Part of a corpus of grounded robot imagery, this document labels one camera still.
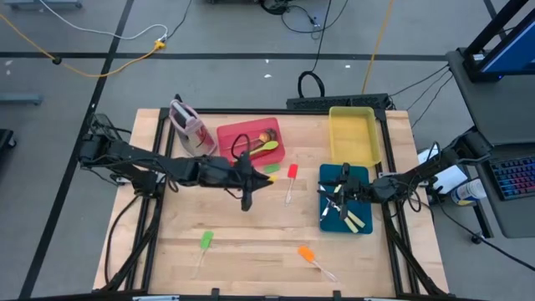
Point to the grey desk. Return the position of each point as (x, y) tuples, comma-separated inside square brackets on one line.
[(493, 113)]

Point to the backlit computer keyboard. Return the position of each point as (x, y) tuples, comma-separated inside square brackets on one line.
[(514, 177)]

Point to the orange silicone spatula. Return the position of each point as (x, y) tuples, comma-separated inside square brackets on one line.
[(306, 253)]

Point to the white paper sheet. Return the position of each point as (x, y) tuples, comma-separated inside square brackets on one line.
[(451, 177)]

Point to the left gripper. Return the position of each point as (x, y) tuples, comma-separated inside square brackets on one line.
[(221, 172)]

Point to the lime green plastic spoon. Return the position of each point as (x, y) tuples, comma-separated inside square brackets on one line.
[(269, 146)]

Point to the deep green silicone spatula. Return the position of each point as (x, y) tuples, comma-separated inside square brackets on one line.
[(272, 168)]

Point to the light wooden spoon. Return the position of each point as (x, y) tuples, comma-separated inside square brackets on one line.
[(264, 136)]

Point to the black monitor stand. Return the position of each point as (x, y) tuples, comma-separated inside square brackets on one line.
[(493, 27)]

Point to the pink plastic bin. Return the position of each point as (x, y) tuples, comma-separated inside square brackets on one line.
[(234, 129)]

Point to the blue plastic bin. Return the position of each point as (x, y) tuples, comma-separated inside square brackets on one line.
[(363, 180)]

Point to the black power strip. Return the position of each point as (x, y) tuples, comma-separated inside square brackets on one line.
[(334, 101)]

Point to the yellow plastic bin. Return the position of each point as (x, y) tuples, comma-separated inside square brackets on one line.
[(355, 138)]

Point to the dark wooden spoon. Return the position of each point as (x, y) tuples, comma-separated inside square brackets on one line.
[(273, 134)]

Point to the grey metal floor beam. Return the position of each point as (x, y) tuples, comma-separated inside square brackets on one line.
[(21, 99)]

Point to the black mesh control box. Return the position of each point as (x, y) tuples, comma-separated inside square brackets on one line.
[(102, 123)]

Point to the monitor with blue screen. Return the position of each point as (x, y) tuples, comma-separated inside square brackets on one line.
[(514, 50)]

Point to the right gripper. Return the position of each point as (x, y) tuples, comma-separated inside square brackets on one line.
[(359, 190)]

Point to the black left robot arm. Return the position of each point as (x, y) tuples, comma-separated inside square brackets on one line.
[(138, 156)]

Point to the light green silicone spatula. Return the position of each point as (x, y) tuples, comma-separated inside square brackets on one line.
[(207, 240)]

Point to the red silicone spatula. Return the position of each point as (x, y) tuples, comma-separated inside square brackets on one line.
[(292, 170)]

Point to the white plastic bottle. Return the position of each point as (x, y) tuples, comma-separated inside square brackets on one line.
[(468, 192)]

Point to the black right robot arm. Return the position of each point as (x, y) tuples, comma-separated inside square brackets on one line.
[(418, 173)]

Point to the metal box grater pink trim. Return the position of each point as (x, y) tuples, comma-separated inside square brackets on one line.
[(196, 138)]

